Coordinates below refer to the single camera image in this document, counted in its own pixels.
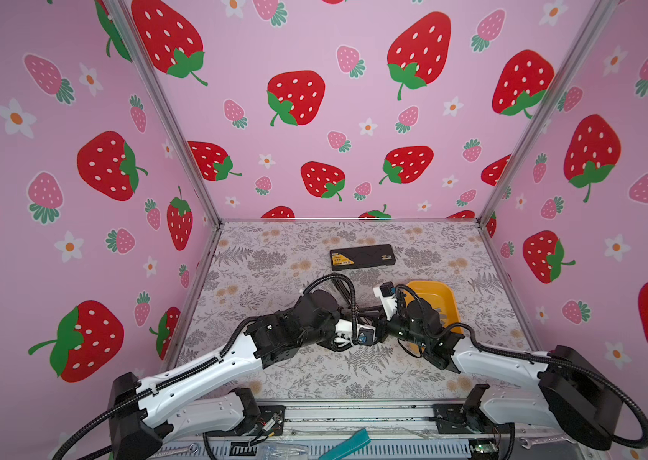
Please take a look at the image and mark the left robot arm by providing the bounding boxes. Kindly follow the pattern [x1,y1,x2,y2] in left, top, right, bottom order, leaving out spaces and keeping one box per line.
[109,291,382,459]

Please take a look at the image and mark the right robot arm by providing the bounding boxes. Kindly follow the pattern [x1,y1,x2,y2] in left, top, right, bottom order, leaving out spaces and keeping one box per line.
[355,294,630,450]

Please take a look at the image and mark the yellow plastic tray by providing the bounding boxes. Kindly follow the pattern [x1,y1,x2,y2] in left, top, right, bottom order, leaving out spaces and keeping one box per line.
[408,281,460,337]

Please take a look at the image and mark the black flat tool case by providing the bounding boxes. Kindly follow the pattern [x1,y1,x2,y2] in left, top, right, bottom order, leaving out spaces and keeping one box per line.
[330,245,396,271]

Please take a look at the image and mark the teal plastic tool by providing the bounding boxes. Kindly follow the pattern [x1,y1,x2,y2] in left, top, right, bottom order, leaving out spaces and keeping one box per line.
[318,429,371,460]

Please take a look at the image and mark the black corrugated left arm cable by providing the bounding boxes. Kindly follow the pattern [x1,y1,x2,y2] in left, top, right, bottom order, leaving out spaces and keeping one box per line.
[300,273,360,329]

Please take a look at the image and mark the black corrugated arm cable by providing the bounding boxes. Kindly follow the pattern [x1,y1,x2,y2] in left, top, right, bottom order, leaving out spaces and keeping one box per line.
[300,273,360,329]
[395,284,648,450]

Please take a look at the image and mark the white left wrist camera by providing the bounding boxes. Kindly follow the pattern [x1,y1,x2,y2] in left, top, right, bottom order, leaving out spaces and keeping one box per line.
[352,325,378,347]

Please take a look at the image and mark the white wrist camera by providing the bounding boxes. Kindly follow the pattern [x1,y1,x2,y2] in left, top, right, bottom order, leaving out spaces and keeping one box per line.
[352,325,378,347]
[373,282,408,321]

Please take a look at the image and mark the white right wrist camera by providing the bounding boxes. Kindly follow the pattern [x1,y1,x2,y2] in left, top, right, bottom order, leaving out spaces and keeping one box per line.
[373,282,408,321]

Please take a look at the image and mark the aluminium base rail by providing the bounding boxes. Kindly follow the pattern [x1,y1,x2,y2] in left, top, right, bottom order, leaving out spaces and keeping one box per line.
[196,401,532,441]

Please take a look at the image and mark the grey slotted cable duct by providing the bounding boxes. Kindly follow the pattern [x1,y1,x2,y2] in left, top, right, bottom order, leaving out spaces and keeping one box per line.
[168,439,532,460]

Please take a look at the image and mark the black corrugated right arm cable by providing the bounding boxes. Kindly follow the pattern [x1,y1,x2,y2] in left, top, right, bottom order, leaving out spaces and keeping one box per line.
[395,284,648,450]

